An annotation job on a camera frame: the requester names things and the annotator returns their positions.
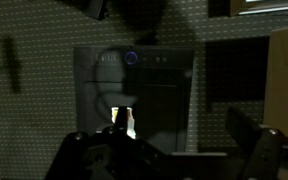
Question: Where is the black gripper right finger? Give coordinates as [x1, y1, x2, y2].
[225, 106, 288, 180]

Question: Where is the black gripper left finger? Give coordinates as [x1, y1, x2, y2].
[45, 106, 172, 180]

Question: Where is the small white item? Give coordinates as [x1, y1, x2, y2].
[110, 105, 138, 140]

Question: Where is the black computer tower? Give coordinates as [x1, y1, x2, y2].
[73, 44, 196, 154]

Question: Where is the wide wooden drawer with clothes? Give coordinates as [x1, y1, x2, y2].
[263, 25, 288, 139]

